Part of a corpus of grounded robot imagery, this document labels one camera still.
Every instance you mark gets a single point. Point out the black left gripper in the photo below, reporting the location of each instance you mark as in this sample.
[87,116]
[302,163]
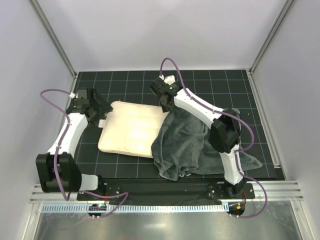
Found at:
[100,107]

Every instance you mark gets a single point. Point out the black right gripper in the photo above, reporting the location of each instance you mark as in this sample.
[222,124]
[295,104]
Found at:
[165,103]

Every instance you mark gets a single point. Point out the cream rectangular pillow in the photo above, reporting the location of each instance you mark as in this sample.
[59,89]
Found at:
[130,129]

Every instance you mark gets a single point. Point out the grey fleece zebra-lined pillowcase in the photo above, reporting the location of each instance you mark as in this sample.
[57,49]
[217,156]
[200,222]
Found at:
[182,147]

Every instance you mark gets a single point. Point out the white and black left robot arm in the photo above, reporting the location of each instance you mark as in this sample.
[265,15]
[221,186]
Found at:
[57,169]

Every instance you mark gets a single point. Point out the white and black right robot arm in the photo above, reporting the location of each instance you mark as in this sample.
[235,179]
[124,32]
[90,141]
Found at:
[224,128]

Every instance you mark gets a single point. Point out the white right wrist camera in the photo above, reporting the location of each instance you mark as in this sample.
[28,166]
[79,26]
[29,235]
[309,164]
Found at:
[168,79]

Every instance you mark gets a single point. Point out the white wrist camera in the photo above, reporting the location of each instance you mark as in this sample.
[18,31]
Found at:
[168,79]
[73,95]

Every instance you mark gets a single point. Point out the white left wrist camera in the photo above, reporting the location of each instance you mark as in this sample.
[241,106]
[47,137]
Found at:
[73,95]

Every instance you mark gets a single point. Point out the slotted grey cable duct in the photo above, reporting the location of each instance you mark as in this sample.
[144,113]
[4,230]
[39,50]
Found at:
[90,208]

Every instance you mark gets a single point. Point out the left aluminium frame post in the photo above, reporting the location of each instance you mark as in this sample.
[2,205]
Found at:
[52,35]

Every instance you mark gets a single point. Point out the aluminium frame post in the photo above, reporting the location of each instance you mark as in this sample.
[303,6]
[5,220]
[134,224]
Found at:
[285,10]
[52,35]

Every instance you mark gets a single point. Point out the aluminium front frame profile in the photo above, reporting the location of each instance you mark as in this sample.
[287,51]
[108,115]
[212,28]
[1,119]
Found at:
[279,190]

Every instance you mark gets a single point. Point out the right aluminium frame post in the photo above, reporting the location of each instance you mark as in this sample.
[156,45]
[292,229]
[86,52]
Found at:
[285,10]

